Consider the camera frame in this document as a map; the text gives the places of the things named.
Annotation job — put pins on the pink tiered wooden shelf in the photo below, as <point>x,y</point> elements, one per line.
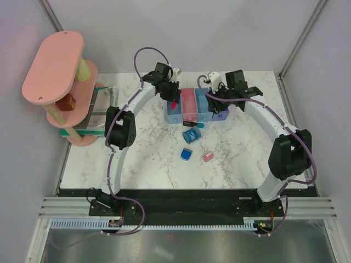
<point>58,69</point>

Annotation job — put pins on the brown block on shelf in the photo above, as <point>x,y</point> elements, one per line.
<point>67,103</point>

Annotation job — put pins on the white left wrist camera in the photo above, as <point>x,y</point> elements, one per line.
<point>174,74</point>

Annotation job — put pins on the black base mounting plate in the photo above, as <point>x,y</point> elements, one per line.
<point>191,207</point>

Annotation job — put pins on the pink drawer bin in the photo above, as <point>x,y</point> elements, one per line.
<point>189,105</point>

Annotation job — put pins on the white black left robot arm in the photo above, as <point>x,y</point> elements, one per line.
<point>121,132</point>

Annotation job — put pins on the pink eraser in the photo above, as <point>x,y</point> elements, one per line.
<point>208,156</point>

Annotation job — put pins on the light blue drawer bin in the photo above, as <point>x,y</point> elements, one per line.
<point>173,115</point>

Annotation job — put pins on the purple drawer bin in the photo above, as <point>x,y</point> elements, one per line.
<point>221,116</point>

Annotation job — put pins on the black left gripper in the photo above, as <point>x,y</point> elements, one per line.
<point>174,95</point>

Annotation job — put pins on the white slotted cable duct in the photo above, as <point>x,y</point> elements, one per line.
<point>110,224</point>

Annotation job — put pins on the blue pencil sharpener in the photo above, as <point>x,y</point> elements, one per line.
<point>186,154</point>

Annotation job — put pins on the stack of books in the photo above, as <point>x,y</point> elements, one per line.
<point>94,122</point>

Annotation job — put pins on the black blue highlighter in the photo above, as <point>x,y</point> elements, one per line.
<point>193,124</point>

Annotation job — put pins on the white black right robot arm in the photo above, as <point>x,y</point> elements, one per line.
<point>291,153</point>

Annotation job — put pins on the sky blue drawer bin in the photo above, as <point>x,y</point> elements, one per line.
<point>203,114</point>

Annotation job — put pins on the blue round tape jar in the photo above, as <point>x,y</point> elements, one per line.
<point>191,135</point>

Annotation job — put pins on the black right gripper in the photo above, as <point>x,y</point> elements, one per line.
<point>215,106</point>

